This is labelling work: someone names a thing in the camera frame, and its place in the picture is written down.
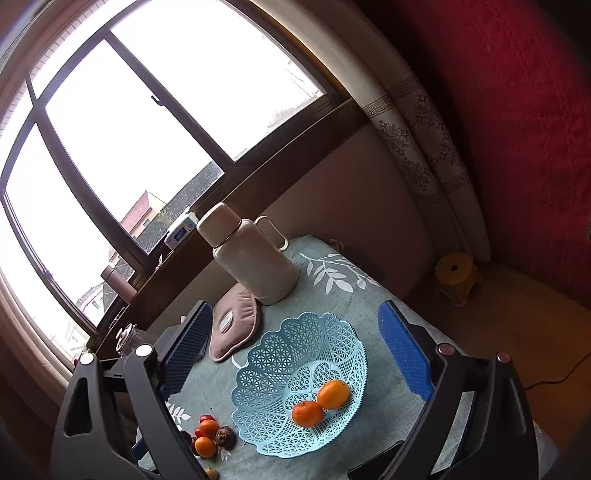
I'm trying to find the dark brown passion fruit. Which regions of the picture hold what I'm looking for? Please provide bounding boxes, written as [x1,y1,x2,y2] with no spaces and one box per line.
[214,426,236,450]

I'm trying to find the tan longan fruit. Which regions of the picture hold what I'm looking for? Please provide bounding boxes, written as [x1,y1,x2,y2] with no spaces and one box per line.
[205,467,219,480]

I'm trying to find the orange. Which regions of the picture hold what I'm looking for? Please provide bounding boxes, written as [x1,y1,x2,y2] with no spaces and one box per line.
[291,400,324,428]
[197,418,219,439]
[193,436,217,459]
[317,379,351,410]

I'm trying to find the small dark brown fruit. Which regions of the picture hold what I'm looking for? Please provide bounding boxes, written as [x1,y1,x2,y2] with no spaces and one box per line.
[180,431,193,451]

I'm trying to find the pink tumbler on sill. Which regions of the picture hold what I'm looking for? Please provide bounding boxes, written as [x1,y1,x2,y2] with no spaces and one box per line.
[101,265,137,304]

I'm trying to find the pink heating pad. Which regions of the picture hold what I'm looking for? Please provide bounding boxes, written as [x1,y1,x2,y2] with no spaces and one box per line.
[209,283,260,363]

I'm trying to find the light blue plastic fruit basket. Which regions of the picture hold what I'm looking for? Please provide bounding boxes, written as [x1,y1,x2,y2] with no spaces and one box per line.
[231,312,368,459]

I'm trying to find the white blue box on sill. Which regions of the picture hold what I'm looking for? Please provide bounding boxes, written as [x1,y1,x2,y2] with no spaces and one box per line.
[164,212,198,251]

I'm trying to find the cream thermos flask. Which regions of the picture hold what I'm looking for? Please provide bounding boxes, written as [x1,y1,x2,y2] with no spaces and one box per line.
[197,202,298,305]

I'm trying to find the yellow plastic stool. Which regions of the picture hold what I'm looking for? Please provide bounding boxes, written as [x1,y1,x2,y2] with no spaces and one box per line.
[435,252,483,307]

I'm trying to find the patterned beige curtain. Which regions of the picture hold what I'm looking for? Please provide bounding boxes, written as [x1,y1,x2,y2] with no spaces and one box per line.
[303,1,491,262]

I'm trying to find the glass kettle white handle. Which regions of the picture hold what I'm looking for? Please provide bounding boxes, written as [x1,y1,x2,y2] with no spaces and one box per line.
[116,324,148,357]

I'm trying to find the black cable on floor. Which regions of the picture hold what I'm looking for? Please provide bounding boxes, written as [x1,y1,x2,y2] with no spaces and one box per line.
[523,352,591,391]

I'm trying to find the dark window frame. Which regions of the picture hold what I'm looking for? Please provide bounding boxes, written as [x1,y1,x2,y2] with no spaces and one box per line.
[1,1,341,336]

